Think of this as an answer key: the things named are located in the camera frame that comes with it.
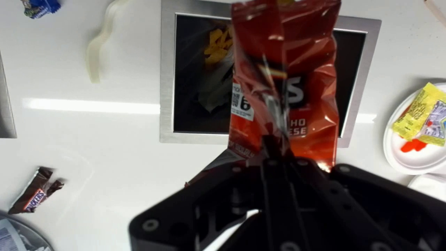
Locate translucent white plastic strip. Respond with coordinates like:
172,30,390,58
85,0,129,85

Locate yellow candy packet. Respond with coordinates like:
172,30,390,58
390,80,441,142

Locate blue crumpled wrapper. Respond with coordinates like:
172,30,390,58
19,0,62,20

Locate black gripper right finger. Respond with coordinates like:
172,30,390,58
280,138,446,251

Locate red orange candy piece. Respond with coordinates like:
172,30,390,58
398,136,428,154

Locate large steel-framed counter bin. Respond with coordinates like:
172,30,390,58
157,0,383,149

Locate white paper plate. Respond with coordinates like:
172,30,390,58
382,85,446,177

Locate white purple candy packet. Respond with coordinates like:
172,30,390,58
418,97,446,147

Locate brown Snickers candy bar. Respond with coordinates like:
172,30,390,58
7,164,67,216

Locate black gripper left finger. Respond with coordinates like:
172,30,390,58
128,135,283,251

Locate red Doritos chip bag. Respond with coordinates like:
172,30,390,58
230,0,343,171

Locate yellow chips inside bin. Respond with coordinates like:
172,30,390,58
202,23,235,65

